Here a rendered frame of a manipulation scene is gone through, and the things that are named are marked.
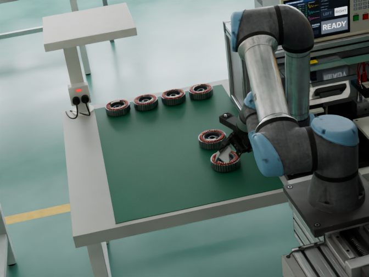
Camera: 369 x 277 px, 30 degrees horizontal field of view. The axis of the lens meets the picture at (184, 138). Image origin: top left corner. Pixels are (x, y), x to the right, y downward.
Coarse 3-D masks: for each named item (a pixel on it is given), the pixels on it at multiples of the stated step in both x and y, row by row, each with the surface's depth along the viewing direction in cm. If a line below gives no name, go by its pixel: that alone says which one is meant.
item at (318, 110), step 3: (312, 105) 264; (315, 105) 264; (318, 105) 264; (321, 105) 264; (309, 108) 264; (312, 108) 264; (315, 108) 265; (318, 108) 264; (321, 108) 264; (309, 111) 263; (312, 111) 263; (315, 111) 263; (318, 111) 263; (321, 111) 263
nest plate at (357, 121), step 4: (356, 120) 273; (360, 120) 272; (364, 120) 272; (368, 120) 272; (356, 124) 271; (360, 124) 270; (364, 124) 269; (368, 124) 269; (360, 128) 267; (364, 128) 267; (368, 128) 266; (364, 132) 264; (368, 132) 263; (368, 136) 261
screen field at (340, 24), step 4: (328, 20) 258; (332, 20) 258; (336, 20) 259; (340, 20) 259; (344, 20) 259; (324, 24) 258; (328, 24) 259; (332, 24) 259; (336, 24) 259; (340, 24) 260; (344, 24) 260; (324, 28) 259; (328, 28) 259; (332, 28) 260; (336, 28) 260; (340, 28) 260; (344, 28) 261; (324, 32) 260; (328, 32) 260
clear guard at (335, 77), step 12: (324, 60) 258; (336, 60) 256; (312, 72) 250; (324, 72) 249; (336, 72) 248; (348, 72) 246; (312, 84) 242; (324, 84) 243; (336, 84) 243; (348, 84) 243; (360, 84) 243; (312, 96) 241; (324, 96) 241; (336, 96) 242; (348, 96) 242
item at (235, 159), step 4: (216, 152) 264; (232, 152) 262; (212, 156) 262; (232, 156) 261; (236, 156) 259; (212, 160) 259; (220, 160) 263; (232, 160) 257; (236, 160) 257; (240, 160) 260; (212, 164) 259; (216, 164) 256; (220, 164) 256; (224, 164) 255; (228, 164) 255; (232, 164) 256; (236, 164) 257; (240, 164) 260; (216, 168) 257; (220, 168) 256; (224, 168) 256; (228, 168) 257; (232, 168) 256; (236, 168) 257
